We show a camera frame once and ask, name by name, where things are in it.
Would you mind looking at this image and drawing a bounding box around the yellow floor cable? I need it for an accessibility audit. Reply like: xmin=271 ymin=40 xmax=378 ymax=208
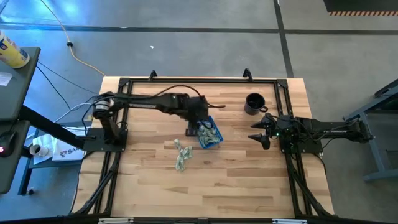
xmin=39 ymin=0 xmax=106 ymax=77

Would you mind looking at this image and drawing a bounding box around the black computer mouse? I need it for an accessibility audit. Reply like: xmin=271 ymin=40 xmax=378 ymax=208
xmin=0 ymin=130 xmax=18 ymax=158

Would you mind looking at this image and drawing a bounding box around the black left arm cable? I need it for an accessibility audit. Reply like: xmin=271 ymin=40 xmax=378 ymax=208
xmin=155 ymin=84 xmax=227 ymax=110

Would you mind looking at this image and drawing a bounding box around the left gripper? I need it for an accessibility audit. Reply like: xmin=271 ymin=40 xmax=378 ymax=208
xmin=182 ymin=96 xmax=214 ymax=138

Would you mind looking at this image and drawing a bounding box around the dark mug with handle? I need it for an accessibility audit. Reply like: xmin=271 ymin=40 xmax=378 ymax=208
xmin=244 ymin=92 xmax=269 ymax=116

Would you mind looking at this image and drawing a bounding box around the white floor cable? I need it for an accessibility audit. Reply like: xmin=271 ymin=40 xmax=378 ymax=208
xmin=54 ymin=102 xmax=96 ymax=124

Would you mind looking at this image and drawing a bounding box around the black diagonal bar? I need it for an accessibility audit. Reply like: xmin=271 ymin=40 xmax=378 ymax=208
xmin=19 ymin=105 xmax=94 ymax=151

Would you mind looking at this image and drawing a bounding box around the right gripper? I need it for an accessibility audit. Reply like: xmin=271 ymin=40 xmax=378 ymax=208
xmin=248 ymin=113 xmax=295 ymax=151

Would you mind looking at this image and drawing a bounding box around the white printed bag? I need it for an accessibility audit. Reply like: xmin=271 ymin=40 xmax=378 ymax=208
xmin=32 ymin=133 xmax=86 ymax=162

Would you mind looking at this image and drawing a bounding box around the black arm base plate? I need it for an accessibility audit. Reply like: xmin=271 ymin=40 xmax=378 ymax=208
xmin=83 ymin=126 xmax=129 ymax=153
xmin=279 ymin=129 xmax=324 ymax=155

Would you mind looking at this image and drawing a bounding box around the hazard-striped black mat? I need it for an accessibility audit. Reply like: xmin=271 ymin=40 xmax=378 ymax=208
xmin=323 ymin=0 xmax=398 ymax=17

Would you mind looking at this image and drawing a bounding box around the dark grey desk top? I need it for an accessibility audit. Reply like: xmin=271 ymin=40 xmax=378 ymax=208
xmin=0 ymin=46 xmax=42 ymax=123

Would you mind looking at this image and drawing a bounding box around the white strip bracket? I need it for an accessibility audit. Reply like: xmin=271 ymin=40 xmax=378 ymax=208
xmin=272 ymin=218 xmax=308 ymax=224
xmin=98 ymin=217 xmax=134 ymax=224

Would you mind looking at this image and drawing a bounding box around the white tape roll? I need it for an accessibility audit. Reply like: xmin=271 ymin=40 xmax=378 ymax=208
xmin=29 ymin=143 xmax=50 ymax=157

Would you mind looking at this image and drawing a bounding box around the grey metal stand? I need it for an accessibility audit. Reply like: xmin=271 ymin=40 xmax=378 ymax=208
xmin=343 ymin=79 xmax=398 ymax=184

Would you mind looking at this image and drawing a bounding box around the yellow wipes canister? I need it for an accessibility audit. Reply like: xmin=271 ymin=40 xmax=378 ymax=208
xmin=0 ymin=30 xmax=31 ymax=69

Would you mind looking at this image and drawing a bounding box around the dark grey keyboard tray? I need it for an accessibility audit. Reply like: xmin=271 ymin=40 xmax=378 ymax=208
xmin=0 ymin=119 xmax=31 ymax=195

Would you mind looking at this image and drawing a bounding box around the black floor cable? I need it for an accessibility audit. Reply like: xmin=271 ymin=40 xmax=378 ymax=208
xmin=35 ymin=61 xmax=100 ymax=96
xmin=35 ymin=65 xmax=74 ymax=111

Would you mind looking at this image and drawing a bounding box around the blue plastic basket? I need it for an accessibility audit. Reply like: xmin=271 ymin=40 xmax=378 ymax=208
xmin=196 ymin=115 xmax=224 ymax=150

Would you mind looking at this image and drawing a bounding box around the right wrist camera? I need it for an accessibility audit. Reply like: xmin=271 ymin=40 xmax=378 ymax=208
xmin=276 ymin=115 xmax=295 ymax=129

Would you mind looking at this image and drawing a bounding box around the white paper note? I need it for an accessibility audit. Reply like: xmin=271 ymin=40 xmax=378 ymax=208
xmin=0 ymin=72 xmax=13 ymax=87

